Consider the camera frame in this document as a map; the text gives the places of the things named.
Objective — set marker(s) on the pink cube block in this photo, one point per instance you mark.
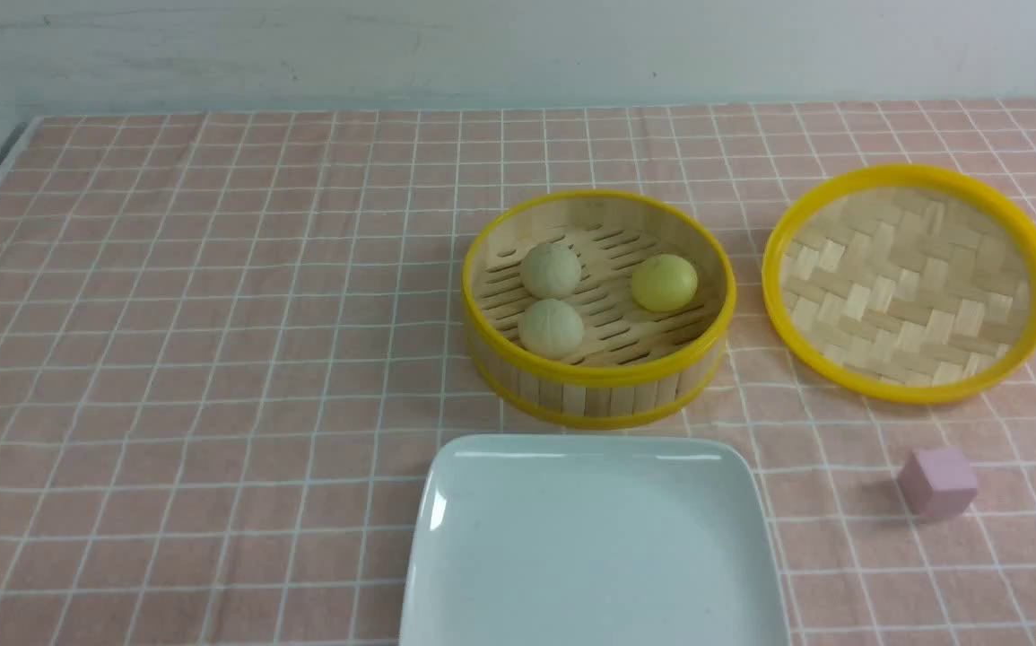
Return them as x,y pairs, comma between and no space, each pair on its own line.
938,483

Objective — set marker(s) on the white steamed bun front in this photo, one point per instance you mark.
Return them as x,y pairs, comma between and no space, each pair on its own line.
551,328

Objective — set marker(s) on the yellow-rimmed woven steamer lid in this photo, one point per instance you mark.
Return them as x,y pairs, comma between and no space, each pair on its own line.
905,283

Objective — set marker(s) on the pink checkered tablecloth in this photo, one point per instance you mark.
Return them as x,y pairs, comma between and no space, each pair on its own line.
230,344

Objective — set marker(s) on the white steamed bun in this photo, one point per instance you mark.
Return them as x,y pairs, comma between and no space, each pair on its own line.
550,271
551,328

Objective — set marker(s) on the yellow steamed bun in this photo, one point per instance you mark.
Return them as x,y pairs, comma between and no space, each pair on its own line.
663,283

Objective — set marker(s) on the yellow-rimmed bamboo steamer basket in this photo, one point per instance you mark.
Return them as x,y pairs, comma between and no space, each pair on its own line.
632,366

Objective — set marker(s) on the white square plate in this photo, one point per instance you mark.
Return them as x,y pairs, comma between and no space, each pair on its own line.
591,540

